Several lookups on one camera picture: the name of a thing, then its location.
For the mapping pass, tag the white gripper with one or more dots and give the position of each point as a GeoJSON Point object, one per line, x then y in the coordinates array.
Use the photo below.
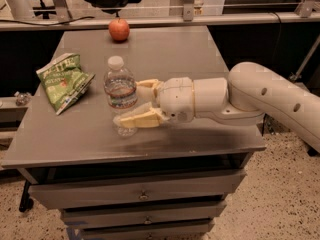
{"type": "Point", "coordinates": [175, 97]}

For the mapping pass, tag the clear plastic water bottle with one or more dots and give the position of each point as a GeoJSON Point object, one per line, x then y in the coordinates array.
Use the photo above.
{"type": "Point", "coordinates": [120, 88]}

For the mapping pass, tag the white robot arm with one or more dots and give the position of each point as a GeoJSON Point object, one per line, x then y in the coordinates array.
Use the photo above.
{"type": "Point", "coordinates": [244, 97]}

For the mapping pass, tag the red apple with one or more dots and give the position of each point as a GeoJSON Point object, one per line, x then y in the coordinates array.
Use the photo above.
{"type": "Point", "coordinates": [119, 29]}

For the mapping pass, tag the grey drawer cabinet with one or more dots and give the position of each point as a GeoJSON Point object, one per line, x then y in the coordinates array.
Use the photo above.
{"type": "Point", "coordinates": [81, 144]}

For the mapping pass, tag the green chip bag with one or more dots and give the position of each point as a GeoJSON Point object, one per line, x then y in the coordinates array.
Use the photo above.
{"type": "Point", "coordinates": [64, 81]}

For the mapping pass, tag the middle grey drawer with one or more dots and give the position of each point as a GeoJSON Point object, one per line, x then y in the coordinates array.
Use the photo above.
{"type": "Point", "coordinates": [143, 215]}

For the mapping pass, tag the grey drawer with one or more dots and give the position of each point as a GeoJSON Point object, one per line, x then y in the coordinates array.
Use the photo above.
{"type": "Point", "coordinates": [137, 189]}
{"type": "Point", "coordinates": [143, 215]}
{"type": "Point", "coordinates": [148, 232]}

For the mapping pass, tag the top grey drawer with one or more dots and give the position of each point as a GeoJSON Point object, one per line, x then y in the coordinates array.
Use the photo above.
{"type": "Point", "coordinates": [137, 189]}

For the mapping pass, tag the small crumpled clear object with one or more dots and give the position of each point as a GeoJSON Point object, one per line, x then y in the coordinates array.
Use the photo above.
{"type": "Point", "coordinates": [22, 99]}

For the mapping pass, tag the bottom grey drawer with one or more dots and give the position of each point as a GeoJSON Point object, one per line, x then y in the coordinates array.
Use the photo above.
{"type": "Point", "coordinates": [148, 232]}

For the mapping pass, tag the black caster wheel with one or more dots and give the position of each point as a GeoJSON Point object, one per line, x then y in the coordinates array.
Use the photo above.
{"type": "Point", "coordinates": [26, 202]}

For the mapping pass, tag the grey metal rail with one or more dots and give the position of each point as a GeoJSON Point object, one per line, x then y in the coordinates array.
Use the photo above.
{"type": "Point", "coordinates": [88, 23]}

